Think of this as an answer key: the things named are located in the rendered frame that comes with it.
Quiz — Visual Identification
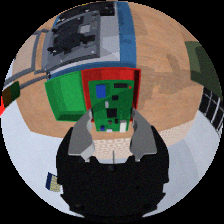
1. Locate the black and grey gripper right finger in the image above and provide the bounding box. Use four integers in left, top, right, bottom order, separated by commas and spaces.
129, 107, 169, 184

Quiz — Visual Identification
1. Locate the red bin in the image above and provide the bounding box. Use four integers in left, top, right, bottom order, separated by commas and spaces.
81, 67, 141, 110

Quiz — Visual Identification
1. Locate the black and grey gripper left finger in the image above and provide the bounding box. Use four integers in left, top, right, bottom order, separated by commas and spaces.
56, 108, 95, 185

